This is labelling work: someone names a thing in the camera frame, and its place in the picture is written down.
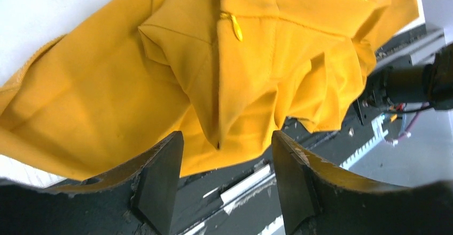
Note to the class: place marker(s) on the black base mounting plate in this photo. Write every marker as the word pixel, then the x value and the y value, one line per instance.
pixel 316 196

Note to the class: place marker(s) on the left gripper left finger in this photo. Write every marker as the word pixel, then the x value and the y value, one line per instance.
pixel 95 201

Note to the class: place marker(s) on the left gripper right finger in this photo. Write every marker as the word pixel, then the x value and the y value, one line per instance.
pixel 318 197

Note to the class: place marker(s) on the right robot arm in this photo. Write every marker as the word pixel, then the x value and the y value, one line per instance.
pixel 401 82

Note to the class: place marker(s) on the yellow garment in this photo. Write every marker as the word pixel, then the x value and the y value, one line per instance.
pixel 226 73

